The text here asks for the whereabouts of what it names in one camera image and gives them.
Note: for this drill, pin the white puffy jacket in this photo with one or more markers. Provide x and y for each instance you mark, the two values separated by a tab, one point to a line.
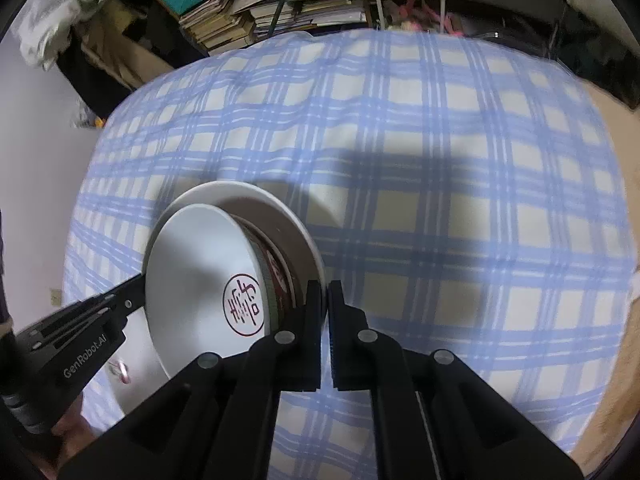
42	27

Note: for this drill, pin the white bowl red seal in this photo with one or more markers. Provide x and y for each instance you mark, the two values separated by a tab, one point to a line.
213	283

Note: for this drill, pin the white bowl orange label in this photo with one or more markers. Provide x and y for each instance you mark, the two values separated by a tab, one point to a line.
266	213

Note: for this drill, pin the person's left hand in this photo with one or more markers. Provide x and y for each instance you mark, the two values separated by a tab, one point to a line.
74	431

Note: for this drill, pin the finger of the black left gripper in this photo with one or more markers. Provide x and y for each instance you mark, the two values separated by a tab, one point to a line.
125	298

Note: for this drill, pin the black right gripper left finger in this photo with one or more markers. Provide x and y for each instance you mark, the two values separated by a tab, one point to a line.
299	344

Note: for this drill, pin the stack of books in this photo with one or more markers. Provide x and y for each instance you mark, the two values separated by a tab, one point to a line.
216	28

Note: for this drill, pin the blue plaid tablecloth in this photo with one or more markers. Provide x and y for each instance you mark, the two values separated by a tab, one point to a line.
466	195

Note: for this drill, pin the large white cherry plate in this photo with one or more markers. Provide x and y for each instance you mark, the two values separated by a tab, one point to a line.
134	371

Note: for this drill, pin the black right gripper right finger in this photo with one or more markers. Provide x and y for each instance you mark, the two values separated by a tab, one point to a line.
360	357

